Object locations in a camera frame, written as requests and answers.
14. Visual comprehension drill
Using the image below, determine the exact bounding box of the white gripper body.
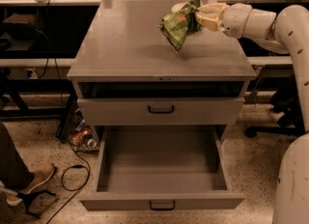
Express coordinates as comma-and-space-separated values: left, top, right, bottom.
221, 3, 252, 39

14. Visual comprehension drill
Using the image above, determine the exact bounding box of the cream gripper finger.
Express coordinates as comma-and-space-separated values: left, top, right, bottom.
199, 3, 229, 17
195, 12, 224, 32

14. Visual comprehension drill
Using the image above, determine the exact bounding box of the green jalapeno chip bag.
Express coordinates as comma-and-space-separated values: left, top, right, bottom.
157, 0, 201, 53

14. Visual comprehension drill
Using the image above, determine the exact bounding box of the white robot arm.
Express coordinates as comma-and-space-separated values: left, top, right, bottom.
195, 3, 309, 224

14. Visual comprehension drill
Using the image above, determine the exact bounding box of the grey drawer cabinet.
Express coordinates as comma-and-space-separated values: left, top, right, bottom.
68, 0, 255, 139

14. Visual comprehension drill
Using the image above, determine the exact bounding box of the closed grey upper drawer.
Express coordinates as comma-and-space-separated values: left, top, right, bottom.
77, 98, 244, 126

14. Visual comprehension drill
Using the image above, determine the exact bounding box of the open grey lower drawer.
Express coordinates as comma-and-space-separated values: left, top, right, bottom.
80, 126, 244, 211

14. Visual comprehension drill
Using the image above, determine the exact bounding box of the white bowl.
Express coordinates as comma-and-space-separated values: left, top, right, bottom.
171, 2, 185, 13

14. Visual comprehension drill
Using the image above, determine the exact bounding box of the dark box on shelf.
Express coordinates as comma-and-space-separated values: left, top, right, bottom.
2, 13, 43, 40

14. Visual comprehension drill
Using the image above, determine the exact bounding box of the tan shoe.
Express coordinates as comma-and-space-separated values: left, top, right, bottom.
6, 163, 55, 207

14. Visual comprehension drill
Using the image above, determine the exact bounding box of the brown trouser leg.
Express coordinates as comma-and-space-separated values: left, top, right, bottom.
0, 123, 34, 190

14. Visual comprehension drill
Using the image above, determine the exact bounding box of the black stand foot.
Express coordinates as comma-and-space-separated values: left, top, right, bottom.
0, 182, 58, 218

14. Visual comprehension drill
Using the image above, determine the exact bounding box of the wire basket with bottles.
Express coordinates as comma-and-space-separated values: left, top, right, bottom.
62, 103, 99, 153

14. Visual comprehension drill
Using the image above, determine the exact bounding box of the wall power outlet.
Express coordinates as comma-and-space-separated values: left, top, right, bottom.
26, 69, 39, 79

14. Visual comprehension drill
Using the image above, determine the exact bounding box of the black floor cable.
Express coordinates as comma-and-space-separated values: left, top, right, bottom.
44, 144, 92, 224

